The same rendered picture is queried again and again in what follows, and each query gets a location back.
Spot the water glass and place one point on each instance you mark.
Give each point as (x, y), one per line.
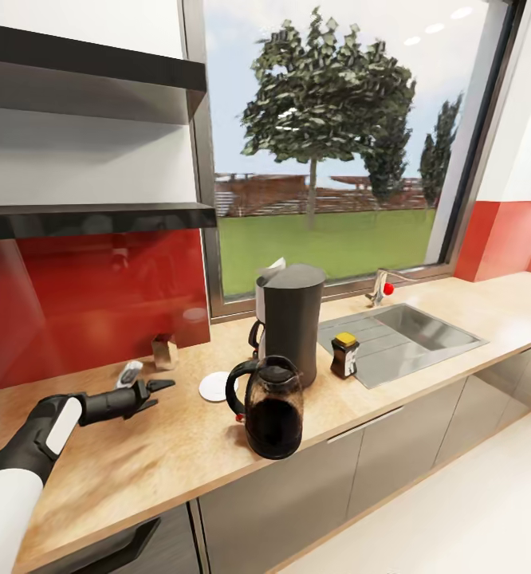
(164, 351)

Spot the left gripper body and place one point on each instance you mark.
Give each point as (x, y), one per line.
(126, 402)

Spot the fixed window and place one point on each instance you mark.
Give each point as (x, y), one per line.
(344, 134)

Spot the drop in sink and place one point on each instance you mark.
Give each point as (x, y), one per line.
(396, 340)

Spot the electric kettle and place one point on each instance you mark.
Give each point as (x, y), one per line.
(273, 408)

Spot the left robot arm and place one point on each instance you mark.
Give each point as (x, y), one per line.
(27, 460)

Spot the paper coffee filter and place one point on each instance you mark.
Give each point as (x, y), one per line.
(273, 270)

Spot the bottle of coffee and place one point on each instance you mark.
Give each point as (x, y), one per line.
(345, 348)

